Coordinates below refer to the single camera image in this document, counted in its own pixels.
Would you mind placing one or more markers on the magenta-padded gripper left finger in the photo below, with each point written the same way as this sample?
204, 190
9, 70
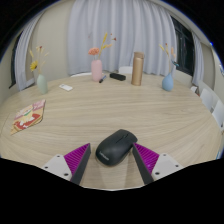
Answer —
77, 160

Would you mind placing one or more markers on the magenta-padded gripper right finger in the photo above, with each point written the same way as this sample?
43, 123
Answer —
146, 160

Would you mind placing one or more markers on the black computer mouse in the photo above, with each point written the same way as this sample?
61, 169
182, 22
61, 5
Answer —
115, 146

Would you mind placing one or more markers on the pink red printed mouse pad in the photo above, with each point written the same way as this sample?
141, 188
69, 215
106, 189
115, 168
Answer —
28, 116

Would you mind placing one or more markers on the white remote control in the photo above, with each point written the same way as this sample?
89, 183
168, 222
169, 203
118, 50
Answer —
65, 87

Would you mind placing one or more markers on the blue vase with dried flowers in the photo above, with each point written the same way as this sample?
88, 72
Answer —
167, 83

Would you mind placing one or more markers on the green vase with yellow flowers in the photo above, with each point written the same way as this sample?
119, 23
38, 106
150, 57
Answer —
42, 83

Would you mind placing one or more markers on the dark marker pen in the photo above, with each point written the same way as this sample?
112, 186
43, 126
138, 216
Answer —
102, 79

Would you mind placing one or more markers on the white and blue chairs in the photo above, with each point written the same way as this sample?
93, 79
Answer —
213, 106

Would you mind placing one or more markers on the white chair back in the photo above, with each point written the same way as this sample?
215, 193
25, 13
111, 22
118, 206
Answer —
80, 74

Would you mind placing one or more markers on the black oblong case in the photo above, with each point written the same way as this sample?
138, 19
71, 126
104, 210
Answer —
117, 76

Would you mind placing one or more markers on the pink vase with dried flowers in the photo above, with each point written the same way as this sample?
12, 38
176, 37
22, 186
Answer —
96, 70

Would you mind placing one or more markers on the gold metal bottle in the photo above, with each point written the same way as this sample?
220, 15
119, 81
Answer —
137, 68

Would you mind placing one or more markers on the narrow white curtain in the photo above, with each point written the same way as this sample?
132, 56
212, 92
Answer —
197, 60
25, 60

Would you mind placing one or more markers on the dark window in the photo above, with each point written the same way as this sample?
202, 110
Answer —
182, 50
14, 66

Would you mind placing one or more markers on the wide white curtain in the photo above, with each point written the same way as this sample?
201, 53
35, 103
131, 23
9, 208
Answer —
133, 30

